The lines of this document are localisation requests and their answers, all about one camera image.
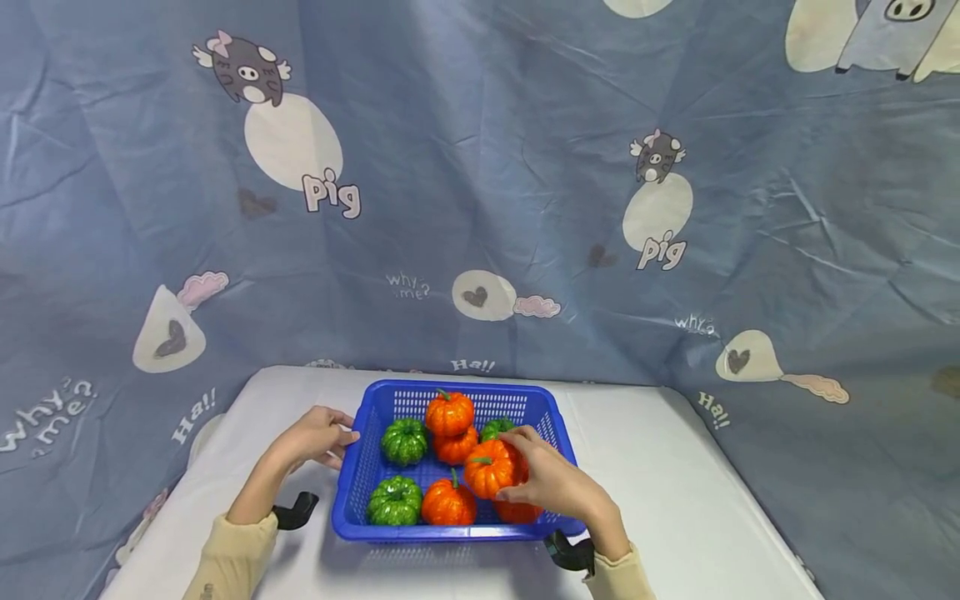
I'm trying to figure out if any person's left hand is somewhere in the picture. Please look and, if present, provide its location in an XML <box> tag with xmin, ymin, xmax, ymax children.
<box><xmin>278</xmin><ymin>406</ymin><xmax>362</xmax><ymax>473</ymax></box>

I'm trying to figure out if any blue plastic basket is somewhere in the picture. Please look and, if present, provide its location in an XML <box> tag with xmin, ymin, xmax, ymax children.
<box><xmin>331</xmin><ymin>379</ymin><xmax>588</xmax><ymax>544</ymax></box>

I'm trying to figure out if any black wrist band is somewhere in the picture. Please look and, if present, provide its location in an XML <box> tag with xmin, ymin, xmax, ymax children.
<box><xmin>543</xmin><ymin>529</ymin><xmax>597</xmax><ymax>578</ymax></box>
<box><xmin>271</xmin><ymin>492</ymin><xmax>321</xmax><ymax>531</ymax></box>

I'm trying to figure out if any person's left forearm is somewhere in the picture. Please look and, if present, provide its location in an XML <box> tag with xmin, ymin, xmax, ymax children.
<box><xmin>182</xmin><ymin>450</ymin><xmax>301</xmax><ymax>600</ymax></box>

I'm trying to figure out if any person's right forearm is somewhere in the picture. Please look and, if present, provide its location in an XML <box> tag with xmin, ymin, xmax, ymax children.
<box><xmin>583</xmin><ymin>525</ymin><xmax>658</xmax><ymax>600</ymax></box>

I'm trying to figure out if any orange toy pumpkin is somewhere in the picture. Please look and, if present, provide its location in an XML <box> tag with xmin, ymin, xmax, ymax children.
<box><xmin>432</xmin><ymin>426</ymin><xmax>480</xmax><ymax>466</ymax></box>
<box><xmin>421</xmin><ymin>468</ymin><xmax>478</xmax><ymax>527</ymax></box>
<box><xmin>462</xmin><ymin>439</ymin><xmax>527</xmax><ymax>500</ymax></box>
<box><xmin>492</xmin><ymin>498</ymin><xmax>543</xmax><ymax>525</ymax></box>
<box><xmin>425</xmin><ymin>388</ymin><xmax>476</xmax><ymax>438</ymax></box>

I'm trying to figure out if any person's right hand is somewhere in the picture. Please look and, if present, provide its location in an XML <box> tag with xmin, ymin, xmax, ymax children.
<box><xmin>495</xmin><ymin>425</ymin><xmax>628</xmax><ymax>544</ymax></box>

